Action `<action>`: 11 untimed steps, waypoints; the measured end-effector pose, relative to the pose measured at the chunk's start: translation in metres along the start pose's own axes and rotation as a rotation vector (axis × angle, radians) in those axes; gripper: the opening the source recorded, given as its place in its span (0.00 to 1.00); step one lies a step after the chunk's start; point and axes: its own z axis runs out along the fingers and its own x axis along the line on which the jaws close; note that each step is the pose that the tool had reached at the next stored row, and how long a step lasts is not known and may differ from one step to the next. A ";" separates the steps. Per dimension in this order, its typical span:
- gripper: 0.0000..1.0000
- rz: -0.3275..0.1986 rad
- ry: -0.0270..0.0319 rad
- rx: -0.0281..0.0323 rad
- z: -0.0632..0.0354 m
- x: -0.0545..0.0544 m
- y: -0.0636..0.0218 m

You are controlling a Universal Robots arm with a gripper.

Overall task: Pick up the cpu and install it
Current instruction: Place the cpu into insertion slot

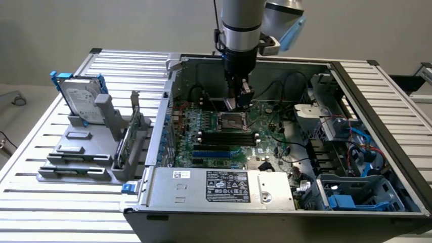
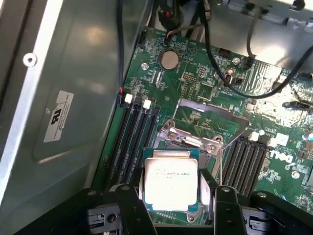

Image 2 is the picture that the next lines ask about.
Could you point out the black power header connector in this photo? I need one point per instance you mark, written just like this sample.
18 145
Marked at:
143 38

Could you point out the grey metal PC case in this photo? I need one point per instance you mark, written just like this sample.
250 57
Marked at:
80 61

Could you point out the green Dell motherboard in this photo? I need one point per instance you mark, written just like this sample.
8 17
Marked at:
190 73

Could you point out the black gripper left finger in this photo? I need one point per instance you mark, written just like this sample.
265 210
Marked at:
122 208

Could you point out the silver socket cover frame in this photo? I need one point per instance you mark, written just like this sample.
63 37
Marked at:
195 104

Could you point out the CPU socket metal frame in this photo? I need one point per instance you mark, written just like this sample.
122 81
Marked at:
176 137

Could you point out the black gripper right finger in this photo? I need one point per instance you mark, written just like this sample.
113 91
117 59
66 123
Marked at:
227 210

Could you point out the white label sticker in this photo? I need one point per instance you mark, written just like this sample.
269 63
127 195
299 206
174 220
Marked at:
58 117

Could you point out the silver coin cell battery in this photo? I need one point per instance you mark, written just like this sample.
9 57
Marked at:
168 60

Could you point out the thin metal locking lever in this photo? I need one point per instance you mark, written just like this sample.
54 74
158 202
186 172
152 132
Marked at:
221 166

